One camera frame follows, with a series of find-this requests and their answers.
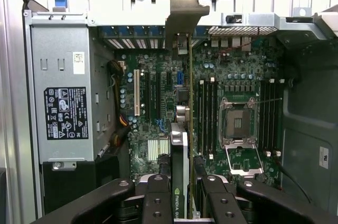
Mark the silver chipset heatsink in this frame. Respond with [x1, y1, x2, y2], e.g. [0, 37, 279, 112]
[147, 139, 170, 161]

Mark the power supply wire bundle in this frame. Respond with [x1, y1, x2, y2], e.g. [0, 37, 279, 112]
[107, 59, 132, 148]

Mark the green motherboard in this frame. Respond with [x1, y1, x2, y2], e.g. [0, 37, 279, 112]
[113, 32, 287, 192]

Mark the black RAM slot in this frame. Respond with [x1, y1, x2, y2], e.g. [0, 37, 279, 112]
[260, 80, 266, 155]
[208, 77, 214, 160]
[275, 78, 285, 156]
[265, 79, 271, 156]
[213, 79, 219, 156]
[270, 78, 276, 155]
[204, 78, 209, 157]

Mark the CPU socket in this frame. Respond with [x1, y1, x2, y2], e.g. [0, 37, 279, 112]
[218, 96, 259, 147]

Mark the white expansion slot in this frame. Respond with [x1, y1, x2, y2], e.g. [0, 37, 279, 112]
[134, 69, 140, 117]

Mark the thin locking lever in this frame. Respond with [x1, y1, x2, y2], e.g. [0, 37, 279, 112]
[256, 97, 283, 103]

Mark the silver power supply unit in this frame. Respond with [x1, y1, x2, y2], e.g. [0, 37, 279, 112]
[29, 17, 98, 164]

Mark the black expansion slot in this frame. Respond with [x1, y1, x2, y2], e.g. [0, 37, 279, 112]
[155, 72, 161, 115]
[144, 72, 152, 119]

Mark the black open PC case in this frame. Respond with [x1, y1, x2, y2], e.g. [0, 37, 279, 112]
[22, 0, 338, 224]

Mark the open socket cover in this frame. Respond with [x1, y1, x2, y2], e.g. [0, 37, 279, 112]
[226, 145, 265, 176]

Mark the black air shroud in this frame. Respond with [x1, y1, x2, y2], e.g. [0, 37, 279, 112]
[42, 152, 125, 216]

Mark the black wire inside case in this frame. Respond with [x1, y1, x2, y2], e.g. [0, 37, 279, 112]
[276, 162, 313, 204]

